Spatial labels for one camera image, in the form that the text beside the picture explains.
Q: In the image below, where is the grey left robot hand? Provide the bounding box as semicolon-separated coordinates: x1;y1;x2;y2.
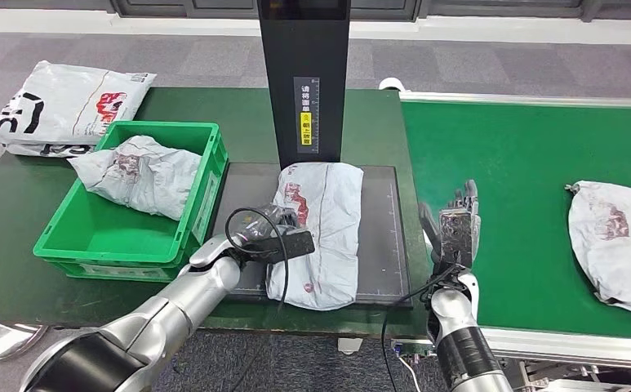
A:
236;204;301;252

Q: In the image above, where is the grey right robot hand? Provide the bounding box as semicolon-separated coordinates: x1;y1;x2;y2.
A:
419;179;482;262

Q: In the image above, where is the grey parcel bold red print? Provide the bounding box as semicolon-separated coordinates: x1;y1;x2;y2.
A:
264;162;365;313

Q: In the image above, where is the puffy grey parcel faded print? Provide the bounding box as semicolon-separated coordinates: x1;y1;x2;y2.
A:
68;135;203;221

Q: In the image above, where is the grey parcel dark red print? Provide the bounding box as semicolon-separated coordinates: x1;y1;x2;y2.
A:
565;180;631;321

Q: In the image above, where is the green conveyor belt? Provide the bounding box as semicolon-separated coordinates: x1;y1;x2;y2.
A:
378;77;631;392

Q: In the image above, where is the black inbound scanner machine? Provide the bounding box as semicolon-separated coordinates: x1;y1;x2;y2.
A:
212;0;414;310

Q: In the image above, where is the flat white parcel black print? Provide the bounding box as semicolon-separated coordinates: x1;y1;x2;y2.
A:
3;143;97;159

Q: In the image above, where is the large white parcel black print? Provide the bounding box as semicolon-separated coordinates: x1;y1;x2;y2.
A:
0;60;158;147

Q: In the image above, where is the yellow and black ruler sticker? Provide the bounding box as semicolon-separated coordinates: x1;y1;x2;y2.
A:
293;76;321;154

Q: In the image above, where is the green circuit board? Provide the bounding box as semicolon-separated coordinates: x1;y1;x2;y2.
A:
390;339;435;359

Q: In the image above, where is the green plastic crate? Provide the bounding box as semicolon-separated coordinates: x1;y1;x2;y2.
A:
33;120;229;283

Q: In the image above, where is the black left camera bracket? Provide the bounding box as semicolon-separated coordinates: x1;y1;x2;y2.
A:
260;227;316;266

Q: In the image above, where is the black camera bracket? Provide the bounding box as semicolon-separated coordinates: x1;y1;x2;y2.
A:
260;227;316;266
438;209;476;269

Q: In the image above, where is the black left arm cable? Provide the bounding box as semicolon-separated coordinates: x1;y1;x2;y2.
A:
224;207;290;392

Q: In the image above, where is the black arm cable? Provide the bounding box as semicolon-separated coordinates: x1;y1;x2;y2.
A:
380;265;460;392
224;207;290;392

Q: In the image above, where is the black right camera bracket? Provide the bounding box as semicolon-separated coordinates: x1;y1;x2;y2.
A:
438;209;476;269

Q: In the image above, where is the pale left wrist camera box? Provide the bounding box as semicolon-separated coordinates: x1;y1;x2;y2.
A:
189;235;238;267

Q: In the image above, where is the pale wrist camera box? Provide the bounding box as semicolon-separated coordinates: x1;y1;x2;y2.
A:
458;272;479;320
189;235;238;267

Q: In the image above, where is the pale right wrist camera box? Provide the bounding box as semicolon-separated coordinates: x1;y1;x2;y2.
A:
458;272;479;320

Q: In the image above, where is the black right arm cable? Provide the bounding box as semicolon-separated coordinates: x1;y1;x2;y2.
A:
380;265;460;392

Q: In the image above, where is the thin white wire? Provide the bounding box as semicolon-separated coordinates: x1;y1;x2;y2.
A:
398;354;421;392

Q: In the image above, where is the grey window frame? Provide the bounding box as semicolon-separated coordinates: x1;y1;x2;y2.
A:
104;0;631;18

